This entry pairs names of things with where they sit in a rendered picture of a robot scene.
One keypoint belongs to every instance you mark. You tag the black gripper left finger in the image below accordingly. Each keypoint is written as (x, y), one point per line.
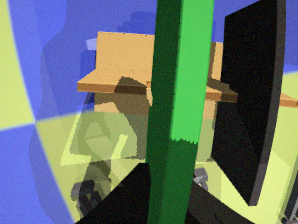
(128, 203)

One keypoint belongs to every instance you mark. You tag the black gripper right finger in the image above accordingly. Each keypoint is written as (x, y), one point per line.
(204, 208)

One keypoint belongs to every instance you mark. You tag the green board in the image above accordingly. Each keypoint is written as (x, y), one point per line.
(180, 69)

